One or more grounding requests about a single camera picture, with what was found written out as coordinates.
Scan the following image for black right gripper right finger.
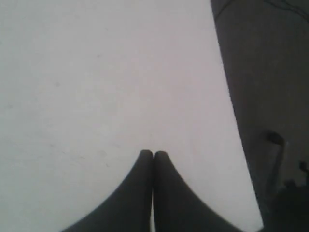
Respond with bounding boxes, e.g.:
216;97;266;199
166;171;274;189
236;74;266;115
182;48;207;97
153;151;265;232

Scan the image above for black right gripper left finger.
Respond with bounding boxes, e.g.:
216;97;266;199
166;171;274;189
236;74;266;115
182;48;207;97
64;150;154;232

